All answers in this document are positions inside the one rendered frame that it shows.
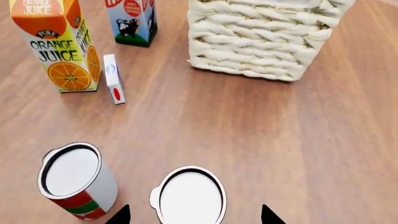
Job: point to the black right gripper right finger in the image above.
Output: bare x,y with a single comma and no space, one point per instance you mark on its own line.
270,217

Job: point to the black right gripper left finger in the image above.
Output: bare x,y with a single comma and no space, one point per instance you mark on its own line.
122,217

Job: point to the white-lidded soup can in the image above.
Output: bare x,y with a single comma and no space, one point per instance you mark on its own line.
189,198

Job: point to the white woven basket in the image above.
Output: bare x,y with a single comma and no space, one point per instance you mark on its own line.
258,37

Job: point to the red and green striped can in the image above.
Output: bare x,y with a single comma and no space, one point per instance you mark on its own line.
74,177

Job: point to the small white box red oval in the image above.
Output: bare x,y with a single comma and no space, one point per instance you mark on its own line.
113,79

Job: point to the orange juice carton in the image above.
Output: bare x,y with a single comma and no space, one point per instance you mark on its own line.
59,46

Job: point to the milk carton with cow print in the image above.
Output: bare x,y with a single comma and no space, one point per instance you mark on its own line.
133,23

